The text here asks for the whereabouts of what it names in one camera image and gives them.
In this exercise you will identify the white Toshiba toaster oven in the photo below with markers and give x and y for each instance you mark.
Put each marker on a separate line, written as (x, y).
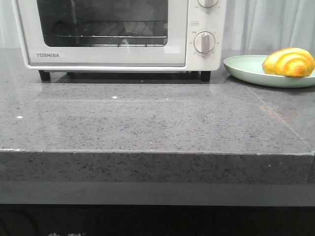
(199, 19)

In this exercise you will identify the white oven knob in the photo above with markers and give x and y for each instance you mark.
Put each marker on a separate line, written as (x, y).
(207, 3)
(204, 42)

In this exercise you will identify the lower white oven knob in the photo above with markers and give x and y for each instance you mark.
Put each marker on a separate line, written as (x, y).
(204, 42)

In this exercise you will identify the upper white oven knob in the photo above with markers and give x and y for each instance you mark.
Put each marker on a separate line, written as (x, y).
(207, 3)

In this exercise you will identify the yellow striped croissant bread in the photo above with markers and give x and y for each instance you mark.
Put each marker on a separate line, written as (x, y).
(290, 62)

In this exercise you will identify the pale green plate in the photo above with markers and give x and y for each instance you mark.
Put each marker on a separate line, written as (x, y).
(248, 68)

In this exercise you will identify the glass oven door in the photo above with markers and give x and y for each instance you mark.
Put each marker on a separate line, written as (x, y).
(44, 49)

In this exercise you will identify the metal wire oven rack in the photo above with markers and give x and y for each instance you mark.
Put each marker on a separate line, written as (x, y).
(116, 34)

